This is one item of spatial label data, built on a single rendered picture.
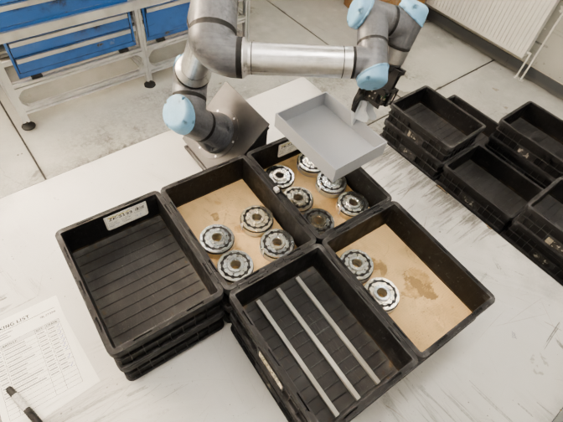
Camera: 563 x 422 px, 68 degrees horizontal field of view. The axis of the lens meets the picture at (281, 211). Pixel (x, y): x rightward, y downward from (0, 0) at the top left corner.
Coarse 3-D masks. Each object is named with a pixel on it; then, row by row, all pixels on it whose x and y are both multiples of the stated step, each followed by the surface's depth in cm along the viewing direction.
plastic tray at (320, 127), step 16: (320, 96) 131; (288, 112) 127; (304, 112) 132; (320, 112) 133; (336, 112) 132; (288, 128) 122; (304, 128) 128; (320, 128) 128; (336, 128) 129; (352, 128) 129; (368, 128) 124; (304, 144) 119; (320, 144) 124; (336, 144) 124; (352, 144) 125; (368, 144) 126; (384, 144) 120; (320, 160) 116; (336, 160) 120; (352, 160) 114; (368, 160) 121; (336, 176) 115
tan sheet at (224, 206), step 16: (224, 192) 139; (240, 192) 139; (192, 208) 133; (208, 208) 134; (224, 208) 134; (240, 208) 135; (192, 224) 130; (208, 224) 130; (224, 224) 131; (240, 240) 128; (256, 240) 128; (256, 256) 125
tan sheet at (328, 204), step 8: (288, 160) 150; (296, 160) 151; (296, 168) 148; (296, 176) 146; (304, 176) 146; (296, 184) 144; (304, 184) 144; (312, 184) 144; (312, 192) 142; (344, 192) 143; (320, 200) 140; (328, 200) 140; (336, 200) 141; (328, 208) 138; (336, 216) 137; (336, 224) 135
